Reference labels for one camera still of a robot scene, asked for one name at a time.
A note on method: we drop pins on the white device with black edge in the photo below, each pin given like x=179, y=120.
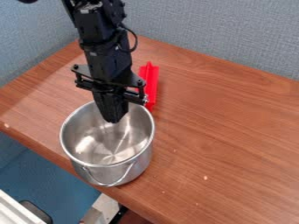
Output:
x=20, y=212

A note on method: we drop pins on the stainless steel metal pot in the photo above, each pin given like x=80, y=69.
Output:
x=109, y=153

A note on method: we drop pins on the white table bracket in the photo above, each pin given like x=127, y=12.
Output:
x=105, y=211

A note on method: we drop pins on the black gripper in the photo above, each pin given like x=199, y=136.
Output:
x=107, y=76

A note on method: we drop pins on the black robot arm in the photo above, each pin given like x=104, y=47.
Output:
x=97, y=19

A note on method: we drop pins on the red block object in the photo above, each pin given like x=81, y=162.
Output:
x=148, y=72

